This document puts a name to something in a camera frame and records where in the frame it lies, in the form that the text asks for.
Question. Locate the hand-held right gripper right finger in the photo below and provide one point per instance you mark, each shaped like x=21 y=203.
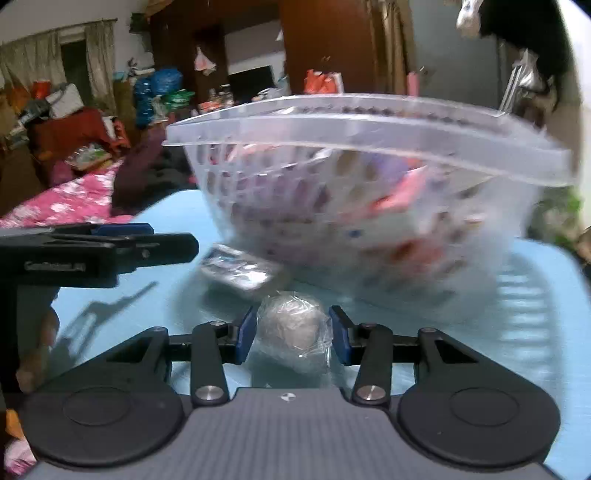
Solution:
x=339 y=337

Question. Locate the red cloth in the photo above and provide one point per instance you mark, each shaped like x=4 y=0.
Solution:
x=74 y=134

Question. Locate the maroon cloth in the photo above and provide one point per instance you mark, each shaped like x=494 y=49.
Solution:
x=143 y=175

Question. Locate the green bag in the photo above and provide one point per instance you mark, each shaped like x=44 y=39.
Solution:
x=561 y=217

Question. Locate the grey door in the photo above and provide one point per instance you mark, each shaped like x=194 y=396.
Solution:
x=443 y=55

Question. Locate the white plastic basket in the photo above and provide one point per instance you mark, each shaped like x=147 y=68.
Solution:
x=369 y=207

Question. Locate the orange white plastic bag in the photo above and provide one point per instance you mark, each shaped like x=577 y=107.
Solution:
x=323 y=82

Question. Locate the blue plastic bag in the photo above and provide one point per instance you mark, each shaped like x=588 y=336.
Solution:
x=154 y=92

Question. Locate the silver blister pack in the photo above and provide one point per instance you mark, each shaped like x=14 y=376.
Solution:
x=240 y=270

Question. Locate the foil ball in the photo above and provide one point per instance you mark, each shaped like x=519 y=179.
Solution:
x=291 y=330

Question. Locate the black television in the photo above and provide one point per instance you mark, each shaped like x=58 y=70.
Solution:
x=251 y=82

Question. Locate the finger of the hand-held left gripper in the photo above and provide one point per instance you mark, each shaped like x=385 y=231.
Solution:
x=161 y=251
x=120 y=229

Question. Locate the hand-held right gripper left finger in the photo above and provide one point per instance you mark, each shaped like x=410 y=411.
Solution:
x=246 y=337

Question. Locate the pink packet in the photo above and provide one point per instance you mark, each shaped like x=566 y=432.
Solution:
x=401 y=191

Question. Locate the black garment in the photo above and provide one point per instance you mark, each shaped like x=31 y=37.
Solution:
x=526 y=27

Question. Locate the person's left hand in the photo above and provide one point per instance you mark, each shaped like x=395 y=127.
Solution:
x=39 y=346

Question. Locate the pink hanging plastic bag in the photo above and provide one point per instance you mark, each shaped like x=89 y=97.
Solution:
x=203 y=60

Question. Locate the metal crutch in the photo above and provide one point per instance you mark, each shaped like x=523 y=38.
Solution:
x=515 y=83

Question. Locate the white printed garment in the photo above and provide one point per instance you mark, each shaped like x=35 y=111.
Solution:
x=468 y=16

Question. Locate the brown wooden wardrobe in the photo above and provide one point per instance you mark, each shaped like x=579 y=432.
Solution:
x=323 y=37

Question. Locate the pink floral bedsheet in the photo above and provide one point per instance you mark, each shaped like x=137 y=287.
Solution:
x=60 y=203

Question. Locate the patterned curtain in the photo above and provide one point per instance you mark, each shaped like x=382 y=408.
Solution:
x=32 y=60

